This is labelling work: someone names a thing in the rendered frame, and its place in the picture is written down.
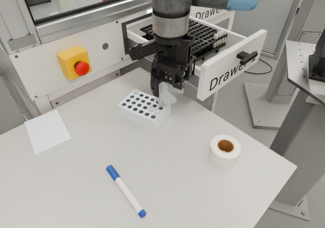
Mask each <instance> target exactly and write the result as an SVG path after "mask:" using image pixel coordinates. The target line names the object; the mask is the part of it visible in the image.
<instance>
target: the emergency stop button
mask: <svg viewBox="0 0 325 228"><path fill-rule="evenodd" d="M89 69H90V68H89V64H88V63H86V62H79V63H78V64H77V65H76V67H75V72H76V73H77V74H78V75H79V76H84V75H86V74H87V73H88V72H89Z"/></svg>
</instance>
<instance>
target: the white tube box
mask: <svg viewBox="0 0 325 228"><path fill-rule="evenodd" d="M149 106H153V111H152V112H150V111H149V110H148V107H149ZM117 107H118V114H119V115H120V116H122V117H125V118H127V119H129V120H131V121H133V122H136V123H138V124H140V125H142V126H144V127H147V128H148V129H151V130H153V131H156V130H157V129H158V128H159V126H160V125H161V124H162V123H163V121H164V120H165V119H166V118H167V117H168V115H169V114H170V113H171V103H168V102H167V103H166V105H165V106H161V105H160V104H159V103H158V102H157V100H156V99H155V97H154V96H151V95H149V94H146V93H144V92H141V91H138V94H137V95H135V94H134V91H132V92H131V93H130V94H129V95H128V96H127V97H126V98H125V99H124V100H122V101H121V102H120V103H119V104H118V105H117ZM155 108H159V114H155V111H154V109H155Z"/></svg>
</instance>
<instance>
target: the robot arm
mask: <svg viewBox="0 0 325 228"><path fill-rule="evenodd" d="M258 1H259V0H152V29H153V32H154V39H152V40H150V41H147V42H145V43H142V44H141V43H139V44H136V45H135V46H134V47H132V48H131V50H130V51H129V52H128V54H129V55H130V57H131V59H132V61H134V60H140V59H142V58H144V57H146V56H149V55H152V54H155V53H156V55H155V56H154V58H155V59H154V60H153V62H152V65H151V75H150V76H151V80H150V88H151V91H152V93H153V95H154V96H155V99H156V100H157V102H158V103H159V104H160V105H161V106H164V102H168V103H176V101H177V99H176V97H175V96H173V95H172V93H175V94H183V93H184V88H183V87H182V82H184V81H185V80H189V79H190V78H191V77H192V75H194V71H195V62H196V56H193V55H191V50H192V44H193V43H194V42H195V36H196V35H192V34H188V33H187V32H188V30H189V17H190V8H191V6H197V7H206V8H214V9H222V10H226V11H246V12H249V11H252V10H254V9H255V8H256V6H257V4H258ZM193 62H194V63H193ZM192 65H193V67H192ZM192 69H193V70H192Z"/></svg>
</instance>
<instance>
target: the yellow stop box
mask: <svg viewBox="0 0 325 228"><path fill-rule="evenodd" d="M57 57H58V60H59V63H60V66H61V69H62V72H63V74H64V75H65V76H66V77H67V78H68V79H69V80H70V81H72V80H74V79H76V78H78V77H81V76H79V75H78V74H77V73H76V72H75V67H76V65H77V64H78V63H79V62H86V63H88V64H89V68H90V69H89V72H88V73H90V72H92V68H91V64H90V60H89V56H88V52H87V50H86V49H85V48H83V47H82V46H80V45H78V46H76V47H73V48H70V49H67V50H65V51H62V52H59V53H57Z"/></svg>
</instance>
